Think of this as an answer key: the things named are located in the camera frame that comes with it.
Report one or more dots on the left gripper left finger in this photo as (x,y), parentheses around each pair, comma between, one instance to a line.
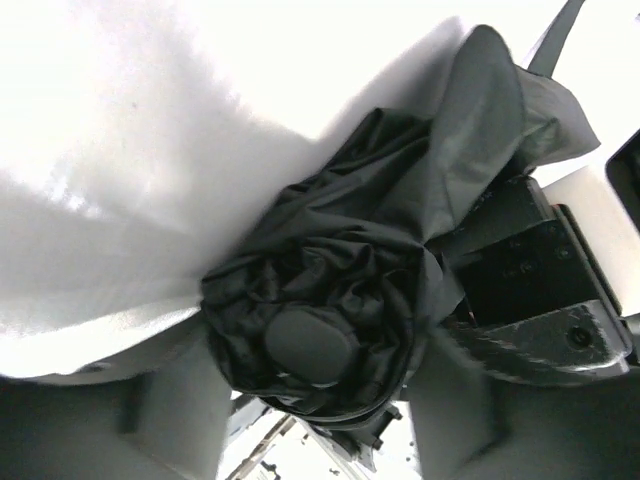
(154,411)

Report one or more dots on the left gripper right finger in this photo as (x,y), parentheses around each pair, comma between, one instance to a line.
(469,426)

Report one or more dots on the black folding umbrella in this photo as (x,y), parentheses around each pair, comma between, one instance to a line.
(326,309)

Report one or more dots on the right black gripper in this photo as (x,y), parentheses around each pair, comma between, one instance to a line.
(519,258)

